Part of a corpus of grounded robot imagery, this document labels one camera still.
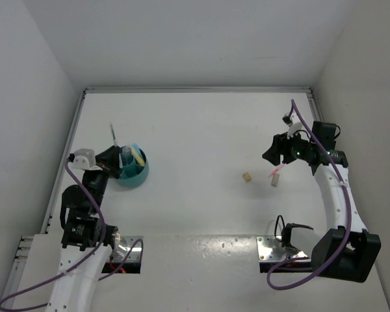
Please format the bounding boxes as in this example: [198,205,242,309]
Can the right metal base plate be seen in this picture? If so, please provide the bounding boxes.
[256,235,310,263]

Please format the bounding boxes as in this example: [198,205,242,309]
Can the yellow highlighter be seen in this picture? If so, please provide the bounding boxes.
[131,147,146,166]

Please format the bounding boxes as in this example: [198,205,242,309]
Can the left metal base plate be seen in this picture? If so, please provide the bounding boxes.
[111,236,143,263]

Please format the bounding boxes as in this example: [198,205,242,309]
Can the red transparent pen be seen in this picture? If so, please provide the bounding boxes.
[268,163,285,178]

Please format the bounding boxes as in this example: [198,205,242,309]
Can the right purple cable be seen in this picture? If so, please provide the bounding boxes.
[267,99,352,290]

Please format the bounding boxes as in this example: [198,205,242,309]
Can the small yellow eraser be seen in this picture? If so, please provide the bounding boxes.
[242,172,252,182]

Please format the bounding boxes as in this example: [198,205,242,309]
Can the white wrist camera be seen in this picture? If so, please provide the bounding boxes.
[68,148,100,171]
[282,113,302,139]

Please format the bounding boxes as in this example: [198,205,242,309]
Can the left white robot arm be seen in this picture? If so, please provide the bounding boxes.
[46,145,122,311]

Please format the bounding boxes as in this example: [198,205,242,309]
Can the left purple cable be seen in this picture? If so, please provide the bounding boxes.
[0,155,144,312]

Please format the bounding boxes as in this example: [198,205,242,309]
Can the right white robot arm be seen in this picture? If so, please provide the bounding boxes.
[262,120,381,283]

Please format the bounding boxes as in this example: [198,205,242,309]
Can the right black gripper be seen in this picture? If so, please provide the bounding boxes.
[263,127,315,166]

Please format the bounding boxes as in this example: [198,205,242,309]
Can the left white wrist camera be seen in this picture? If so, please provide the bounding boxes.
[68,148,100,171]

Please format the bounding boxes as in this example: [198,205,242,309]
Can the metal base plate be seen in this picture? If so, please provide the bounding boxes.
[111,236,143,263]
[256,235,310,263]

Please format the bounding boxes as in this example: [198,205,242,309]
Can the teal round divided container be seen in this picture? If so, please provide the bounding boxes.
[116,149,150,189]

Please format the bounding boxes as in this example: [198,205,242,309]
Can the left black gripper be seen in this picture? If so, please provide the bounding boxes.
[84,146,122,213]

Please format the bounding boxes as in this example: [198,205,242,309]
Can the small grey eraser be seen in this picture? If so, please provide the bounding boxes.
[271,173,280,187]

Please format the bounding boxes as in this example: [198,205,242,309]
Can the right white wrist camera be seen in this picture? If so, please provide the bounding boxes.
[282,113,302,139]

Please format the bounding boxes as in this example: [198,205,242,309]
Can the blue highlighter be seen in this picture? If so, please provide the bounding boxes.
[131,143,140,152]

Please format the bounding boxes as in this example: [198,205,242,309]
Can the purple cable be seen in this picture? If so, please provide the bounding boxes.
[267,99,352,290]
[0,155,144,312]

